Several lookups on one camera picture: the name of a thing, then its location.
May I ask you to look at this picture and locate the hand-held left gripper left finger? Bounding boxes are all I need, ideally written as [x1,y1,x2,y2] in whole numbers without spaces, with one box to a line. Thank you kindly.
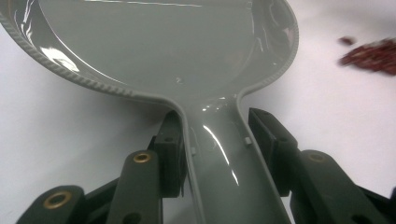
[148,109,189,199]

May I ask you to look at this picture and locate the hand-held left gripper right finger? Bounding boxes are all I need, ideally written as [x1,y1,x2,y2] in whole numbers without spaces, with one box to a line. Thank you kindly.
[247,107,301,198]

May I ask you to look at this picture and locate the grey dustpan with orange edge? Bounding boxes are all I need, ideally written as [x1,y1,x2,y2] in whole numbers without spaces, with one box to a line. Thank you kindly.
[0,0,301,224]

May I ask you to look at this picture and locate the red kidney beans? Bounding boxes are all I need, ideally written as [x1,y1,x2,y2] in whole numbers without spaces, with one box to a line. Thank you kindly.
[337,35,396,77]

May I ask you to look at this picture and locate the white table mat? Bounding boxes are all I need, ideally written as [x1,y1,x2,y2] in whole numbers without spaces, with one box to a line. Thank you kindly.
[0,0,396,224]

